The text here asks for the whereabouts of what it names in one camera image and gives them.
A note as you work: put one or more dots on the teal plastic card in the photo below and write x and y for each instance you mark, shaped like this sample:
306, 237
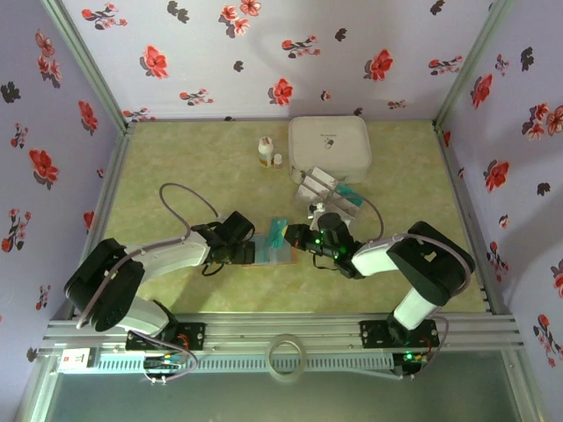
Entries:
349, 192
278, 230

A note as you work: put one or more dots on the white flower-print card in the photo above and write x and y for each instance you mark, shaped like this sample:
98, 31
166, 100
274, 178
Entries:
308, 193
324, 176
316, 185
343, 204

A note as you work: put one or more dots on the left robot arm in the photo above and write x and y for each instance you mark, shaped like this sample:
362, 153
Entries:
167, 257

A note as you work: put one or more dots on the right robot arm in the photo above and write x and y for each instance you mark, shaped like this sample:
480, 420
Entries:
431, 264

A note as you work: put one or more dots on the stack of small packets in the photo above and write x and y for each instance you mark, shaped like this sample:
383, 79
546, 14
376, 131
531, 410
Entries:
355, 215

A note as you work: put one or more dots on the small white bottle pink label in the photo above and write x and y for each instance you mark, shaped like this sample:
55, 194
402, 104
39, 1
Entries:
277, 161

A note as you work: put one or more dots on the white bottle orange label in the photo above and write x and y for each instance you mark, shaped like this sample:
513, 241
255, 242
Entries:
265, 151

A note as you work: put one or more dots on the white fabric zip case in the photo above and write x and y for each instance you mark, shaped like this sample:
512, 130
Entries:
330, 145

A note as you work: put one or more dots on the white power adapter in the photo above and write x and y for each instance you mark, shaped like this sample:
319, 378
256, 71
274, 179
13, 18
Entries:
77, 360

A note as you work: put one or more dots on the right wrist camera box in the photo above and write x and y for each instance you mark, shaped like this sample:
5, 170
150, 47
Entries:
314, 215

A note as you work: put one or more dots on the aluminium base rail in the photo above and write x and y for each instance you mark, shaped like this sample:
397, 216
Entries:
286, 323

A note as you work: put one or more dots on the aluminium side rail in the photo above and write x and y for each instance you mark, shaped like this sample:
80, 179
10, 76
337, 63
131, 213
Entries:
112, 176
457, 176

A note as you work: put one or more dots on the aluminium corner post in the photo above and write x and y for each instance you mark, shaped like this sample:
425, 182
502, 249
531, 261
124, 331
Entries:
89, 66
471, 66

